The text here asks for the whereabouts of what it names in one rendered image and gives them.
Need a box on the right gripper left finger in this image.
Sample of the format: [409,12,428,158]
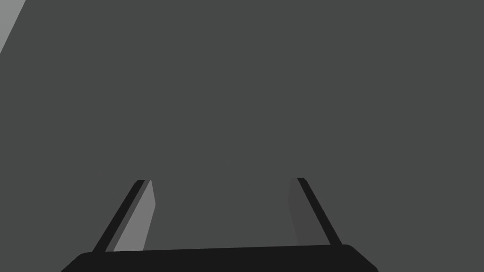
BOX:
[92,179,156,253]

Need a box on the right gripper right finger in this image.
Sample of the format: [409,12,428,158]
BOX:
[288,177,343,247]

